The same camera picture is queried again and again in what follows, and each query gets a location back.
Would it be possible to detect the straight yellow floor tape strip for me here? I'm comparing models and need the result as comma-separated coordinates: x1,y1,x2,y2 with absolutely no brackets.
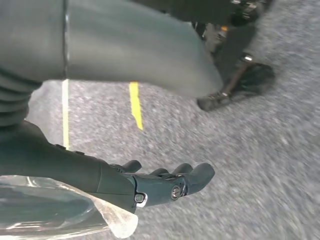
61,79,70,151

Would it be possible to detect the clear plastic film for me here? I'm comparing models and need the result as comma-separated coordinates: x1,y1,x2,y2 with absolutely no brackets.
0,174,139,240

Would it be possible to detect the angled yellow floor tape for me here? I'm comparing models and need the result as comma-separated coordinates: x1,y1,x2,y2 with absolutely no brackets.
128,81,144,131

